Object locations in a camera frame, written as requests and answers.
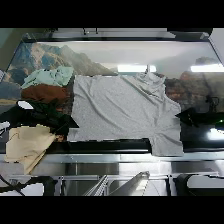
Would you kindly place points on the dark green garment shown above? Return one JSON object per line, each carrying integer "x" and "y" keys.
{"x": 46, "y": 108}

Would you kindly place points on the grey T-shirt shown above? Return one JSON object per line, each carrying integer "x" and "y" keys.
{"x": 120, "y": 110}

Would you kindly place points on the beige garment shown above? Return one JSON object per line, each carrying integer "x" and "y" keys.
{"x": 26, "y": 146}

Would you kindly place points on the pale green garment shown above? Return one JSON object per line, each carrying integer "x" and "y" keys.
{"x": 50, "y": 76}

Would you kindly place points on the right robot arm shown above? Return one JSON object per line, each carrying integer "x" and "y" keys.
{"x": 200, "y": 117}

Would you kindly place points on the brown garment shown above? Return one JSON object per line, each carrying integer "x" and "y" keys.
{"x": 43, "y": 93}

